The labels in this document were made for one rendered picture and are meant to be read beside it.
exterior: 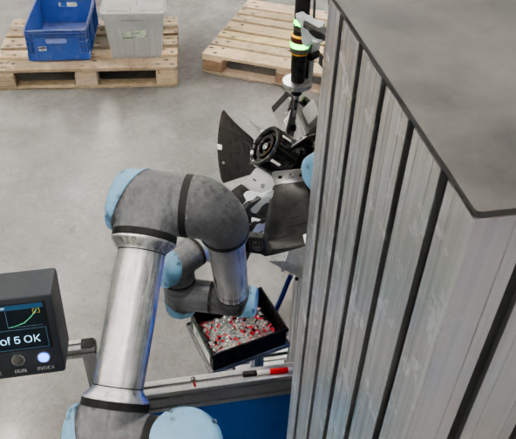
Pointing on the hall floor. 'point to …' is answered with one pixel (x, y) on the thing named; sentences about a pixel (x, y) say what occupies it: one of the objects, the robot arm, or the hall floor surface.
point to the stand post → (294, 318)
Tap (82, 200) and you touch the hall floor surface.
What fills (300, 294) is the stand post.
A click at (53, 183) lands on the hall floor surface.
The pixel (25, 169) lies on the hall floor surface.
